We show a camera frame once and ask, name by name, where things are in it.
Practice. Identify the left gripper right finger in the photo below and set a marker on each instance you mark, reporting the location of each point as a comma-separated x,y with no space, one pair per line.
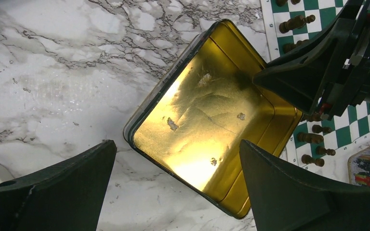
285,197

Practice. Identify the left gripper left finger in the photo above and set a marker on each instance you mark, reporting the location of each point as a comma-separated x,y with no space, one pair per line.
67,196

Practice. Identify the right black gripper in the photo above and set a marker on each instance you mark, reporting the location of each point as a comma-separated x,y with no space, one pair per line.
313,77

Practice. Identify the tin with dark pieces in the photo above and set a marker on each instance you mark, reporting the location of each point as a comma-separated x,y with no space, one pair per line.
192,122

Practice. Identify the dark knight chess piece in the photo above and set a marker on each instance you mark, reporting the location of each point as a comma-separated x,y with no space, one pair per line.
309,138

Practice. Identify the green white chess board mat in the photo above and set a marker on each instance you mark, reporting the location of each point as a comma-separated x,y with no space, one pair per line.
350,131

